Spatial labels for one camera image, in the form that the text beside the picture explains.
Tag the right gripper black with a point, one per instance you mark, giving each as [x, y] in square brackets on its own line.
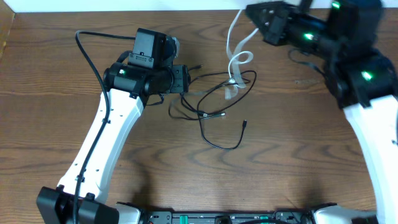
[283, 18]

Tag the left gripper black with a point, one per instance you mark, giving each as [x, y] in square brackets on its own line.
[180, 78]

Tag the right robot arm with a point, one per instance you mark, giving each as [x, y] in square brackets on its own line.
[362, 80]

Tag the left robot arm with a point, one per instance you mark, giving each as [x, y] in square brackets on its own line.
[81, 194]

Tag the cardboard panel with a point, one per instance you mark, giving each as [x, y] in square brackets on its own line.
[6, 20]

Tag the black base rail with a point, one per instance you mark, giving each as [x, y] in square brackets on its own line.
[170, 217]

